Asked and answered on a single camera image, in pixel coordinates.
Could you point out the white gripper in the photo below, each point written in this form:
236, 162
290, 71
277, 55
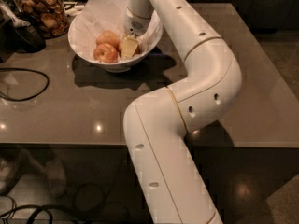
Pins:
135, 25

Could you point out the white ceramic bowl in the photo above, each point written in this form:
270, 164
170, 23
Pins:
149, 44

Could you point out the white paper liner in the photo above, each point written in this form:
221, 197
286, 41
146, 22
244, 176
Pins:
99, 16

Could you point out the glass jar of dried chips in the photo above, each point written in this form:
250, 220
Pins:
48, 15

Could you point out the black appliance with white handle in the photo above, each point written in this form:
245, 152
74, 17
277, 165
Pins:
17, 35

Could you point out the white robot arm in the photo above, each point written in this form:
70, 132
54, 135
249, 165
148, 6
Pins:
156, 123

